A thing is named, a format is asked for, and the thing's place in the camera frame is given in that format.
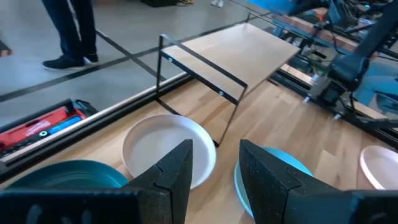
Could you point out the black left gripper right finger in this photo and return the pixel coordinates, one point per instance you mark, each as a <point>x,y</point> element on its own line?
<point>280,196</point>

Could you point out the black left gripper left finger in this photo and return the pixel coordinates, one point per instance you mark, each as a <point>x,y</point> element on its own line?
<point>168,193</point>

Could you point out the light blue-green plate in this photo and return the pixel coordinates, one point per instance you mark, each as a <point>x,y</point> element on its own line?
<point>287,159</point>

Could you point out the pale grey plate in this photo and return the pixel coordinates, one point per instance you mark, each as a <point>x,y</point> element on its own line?
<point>155,143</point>

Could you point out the cream plate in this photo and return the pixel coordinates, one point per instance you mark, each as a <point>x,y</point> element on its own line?
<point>382,168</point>

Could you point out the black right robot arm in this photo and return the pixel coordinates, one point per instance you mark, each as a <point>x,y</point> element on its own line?
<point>351,67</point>

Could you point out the red black power station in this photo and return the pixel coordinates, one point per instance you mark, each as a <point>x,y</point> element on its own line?
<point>37,127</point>

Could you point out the person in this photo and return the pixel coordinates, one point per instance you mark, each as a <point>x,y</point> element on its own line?
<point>71,28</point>

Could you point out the black aluminium table frame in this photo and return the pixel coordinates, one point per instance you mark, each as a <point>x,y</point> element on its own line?
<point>93,126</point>

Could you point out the wooden rack with black frame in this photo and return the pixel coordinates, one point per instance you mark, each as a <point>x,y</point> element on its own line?
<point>236,53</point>

